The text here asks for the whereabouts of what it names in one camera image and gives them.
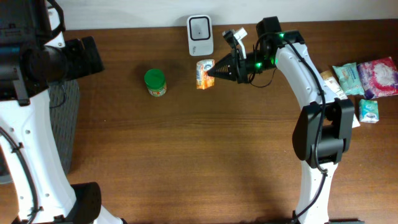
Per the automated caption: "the orange small packet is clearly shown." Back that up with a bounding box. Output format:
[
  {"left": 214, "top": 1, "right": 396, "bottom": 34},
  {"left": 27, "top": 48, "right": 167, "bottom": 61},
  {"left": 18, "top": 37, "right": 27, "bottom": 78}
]
[{"left": 196, "top": 59, "right": 215, "bottom": 90}]

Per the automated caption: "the green lid jar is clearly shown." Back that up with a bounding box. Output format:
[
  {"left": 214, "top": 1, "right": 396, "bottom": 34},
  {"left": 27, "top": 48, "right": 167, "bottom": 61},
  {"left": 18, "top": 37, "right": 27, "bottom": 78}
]
[{"left": 144, "top": 69, "right": 167, "bottom": 97}]

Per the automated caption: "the white tube brown cap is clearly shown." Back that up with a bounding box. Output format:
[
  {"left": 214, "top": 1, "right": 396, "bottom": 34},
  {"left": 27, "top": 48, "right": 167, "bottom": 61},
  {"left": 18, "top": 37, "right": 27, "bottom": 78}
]
[{"left": 319, "top": 70, "right": 361, "bottom": 129}]

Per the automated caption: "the mint green wipes packet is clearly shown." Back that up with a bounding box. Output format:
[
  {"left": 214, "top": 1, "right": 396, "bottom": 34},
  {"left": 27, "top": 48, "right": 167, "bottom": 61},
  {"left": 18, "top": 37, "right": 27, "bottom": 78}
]
[{"left": 333, "top": 63, "right": 364, "bottom": 96}]

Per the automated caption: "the teal small tissue pack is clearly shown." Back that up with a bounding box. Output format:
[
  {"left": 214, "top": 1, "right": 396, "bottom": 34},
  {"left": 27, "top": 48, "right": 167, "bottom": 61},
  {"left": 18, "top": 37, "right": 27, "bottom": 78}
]
[{"left": 359, "top": 99, "right": 379, "bottom": 123}]

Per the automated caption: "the red purple snack package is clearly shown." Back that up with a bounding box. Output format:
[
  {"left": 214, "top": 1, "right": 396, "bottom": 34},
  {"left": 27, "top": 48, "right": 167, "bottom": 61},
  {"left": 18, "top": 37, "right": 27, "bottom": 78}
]
[{"left": 357, "top": 57, "right": 397, "bottom": 100}]

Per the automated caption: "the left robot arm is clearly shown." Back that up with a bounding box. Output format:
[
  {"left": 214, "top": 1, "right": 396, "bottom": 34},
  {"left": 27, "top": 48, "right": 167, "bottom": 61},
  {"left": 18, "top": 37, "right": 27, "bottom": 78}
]
[{"left": 1, "top": 1, "right": 123, "bottom": 223}]

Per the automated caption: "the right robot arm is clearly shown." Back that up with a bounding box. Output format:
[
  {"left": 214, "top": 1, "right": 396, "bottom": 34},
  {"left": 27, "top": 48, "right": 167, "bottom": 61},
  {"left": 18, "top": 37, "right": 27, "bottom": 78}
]
[{"left": 230, "top": 16, "right": 354, "bottom": 223}]

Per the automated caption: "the grey plastic mesh basket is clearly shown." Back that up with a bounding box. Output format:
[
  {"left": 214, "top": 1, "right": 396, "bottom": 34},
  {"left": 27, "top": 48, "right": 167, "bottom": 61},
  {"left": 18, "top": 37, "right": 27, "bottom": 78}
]
[{"left": 49, "top": 80, "right": 80, "bottom": 174}]

